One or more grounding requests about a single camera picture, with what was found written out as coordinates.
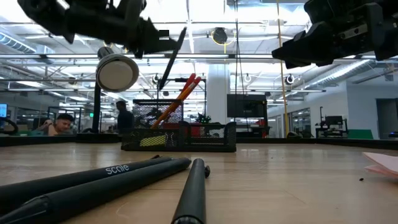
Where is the black wall screen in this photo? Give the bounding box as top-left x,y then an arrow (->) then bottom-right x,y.
226,93 -> 268,119

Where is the black mesh desk organizer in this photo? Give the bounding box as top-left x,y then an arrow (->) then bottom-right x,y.
120,98 -> 237,153

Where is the yellow hanging cable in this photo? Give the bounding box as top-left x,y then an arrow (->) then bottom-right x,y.
275,0 -> 301,139

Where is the seated person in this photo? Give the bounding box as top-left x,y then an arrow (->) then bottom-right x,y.
36,113 -> 76,136

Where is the orange pencil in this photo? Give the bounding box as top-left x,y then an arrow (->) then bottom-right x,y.
151,73 -> 197,129
152,77 -> 202,129

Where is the black table frame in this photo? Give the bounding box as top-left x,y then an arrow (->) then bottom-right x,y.
0,135 -> 398,151

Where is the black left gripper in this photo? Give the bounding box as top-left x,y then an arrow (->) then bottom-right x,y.
63,0 -> 178,60

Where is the standing person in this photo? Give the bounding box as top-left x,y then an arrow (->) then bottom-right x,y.
115,100 -> 136,135

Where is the green panel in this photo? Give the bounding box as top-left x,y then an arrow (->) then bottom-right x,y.
347,129 -> 374,140

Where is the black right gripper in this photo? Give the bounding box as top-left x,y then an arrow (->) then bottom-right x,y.
272,0 -> 398,70

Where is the pink sticky note pad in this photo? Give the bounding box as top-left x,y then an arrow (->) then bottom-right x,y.
362,151 -> 398,180

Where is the background robot station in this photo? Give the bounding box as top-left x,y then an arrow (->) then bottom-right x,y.
315,106 -> 349,138

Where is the black desk lamp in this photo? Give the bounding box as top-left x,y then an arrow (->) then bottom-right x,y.
75,46 -> 140,144

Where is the black curved background object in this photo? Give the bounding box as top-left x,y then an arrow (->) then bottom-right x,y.
0,116 -> 19,136

